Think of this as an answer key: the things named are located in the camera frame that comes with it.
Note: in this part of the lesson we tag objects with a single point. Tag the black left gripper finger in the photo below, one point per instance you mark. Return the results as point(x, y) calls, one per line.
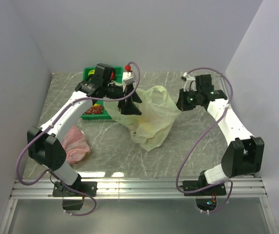
point(127, 107)
point(134, 98)

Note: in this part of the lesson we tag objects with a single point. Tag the green plastic fruit tray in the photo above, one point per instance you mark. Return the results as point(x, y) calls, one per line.
point(118, 81)

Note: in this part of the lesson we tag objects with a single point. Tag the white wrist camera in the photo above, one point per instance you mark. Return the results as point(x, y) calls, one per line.
point(189, 82)
point(128, 76)

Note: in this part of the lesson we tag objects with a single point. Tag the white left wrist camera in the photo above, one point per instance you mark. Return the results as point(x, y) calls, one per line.
point(128, 76)

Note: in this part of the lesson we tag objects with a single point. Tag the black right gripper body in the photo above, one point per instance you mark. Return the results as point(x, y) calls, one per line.
point(189, 100)

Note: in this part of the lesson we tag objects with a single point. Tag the pink plastic bag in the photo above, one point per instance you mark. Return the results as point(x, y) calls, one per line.
point(75, 145)

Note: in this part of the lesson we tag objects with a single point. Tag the red fake grapes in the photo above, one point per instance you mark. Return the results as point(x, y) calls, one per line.
point(94, 110)

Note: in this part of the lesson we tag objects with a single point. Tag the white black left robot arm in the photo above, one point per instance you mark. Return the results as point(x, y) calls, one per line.
point(44, 143)

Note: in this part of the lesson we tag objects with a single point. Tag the red fake strawberry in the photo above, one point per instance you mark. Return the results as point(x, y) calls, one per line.
point(113, 75)

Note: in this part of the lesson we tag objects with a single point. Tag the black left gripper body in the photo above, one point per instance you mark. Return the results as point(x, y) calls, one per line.
point(115, 91)

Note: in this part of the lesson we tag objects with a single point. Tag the aluminium table edge rail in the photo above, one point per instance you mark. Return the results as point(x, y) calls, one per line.
point(137, 188)

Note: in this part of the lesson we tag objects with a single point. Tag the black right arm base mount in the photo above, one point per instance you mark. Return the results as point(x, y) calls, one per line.
point(206, 200)

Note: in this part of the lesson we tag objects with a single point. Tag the green fake apple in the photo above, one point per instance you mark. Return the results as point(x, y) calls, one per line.
point(91, 72)

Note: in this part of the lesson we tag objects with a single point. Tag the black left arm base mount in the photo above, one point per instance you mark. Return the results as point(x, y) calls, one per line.
point(74, 200)

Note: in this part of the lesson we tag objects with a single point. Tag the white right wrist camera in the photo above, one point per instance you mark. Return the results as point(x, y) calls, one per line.
point(189, 82)

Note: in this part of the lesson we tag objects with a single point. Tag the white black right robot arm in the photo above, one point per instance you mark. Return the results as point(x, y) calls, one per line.
point(244, 152)

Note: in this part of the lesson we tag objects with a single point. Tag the light green plastic bag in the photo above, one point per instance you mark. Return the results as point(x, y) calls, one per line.
point(158, 114)

